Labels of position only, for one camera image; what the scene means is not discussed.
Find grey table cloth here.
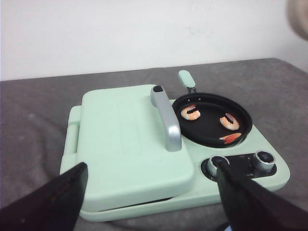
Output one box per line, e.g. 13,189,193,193
0,58,308,209

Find silver control knob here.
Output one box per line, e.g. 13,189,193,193
254,151,275,172
206,155,230,178

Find left silver control knob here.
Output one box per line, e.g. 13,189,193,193
206,155,230,178

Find right silver control knob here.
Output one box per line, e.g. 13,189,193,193
254,151,275,172

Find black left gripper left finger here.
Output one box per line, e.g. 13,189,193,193
0,162,88,231

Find beige ribbed bowl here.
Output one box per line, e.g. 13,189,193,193
286,0,308,41

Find mint green hinged lid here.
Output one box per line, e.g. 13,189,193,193
60,83,195,213

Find black round frying pan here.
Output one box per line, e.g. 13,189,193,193
172,70,253,148

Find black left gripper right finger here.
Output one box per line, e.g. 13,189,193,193
216,162,308,231

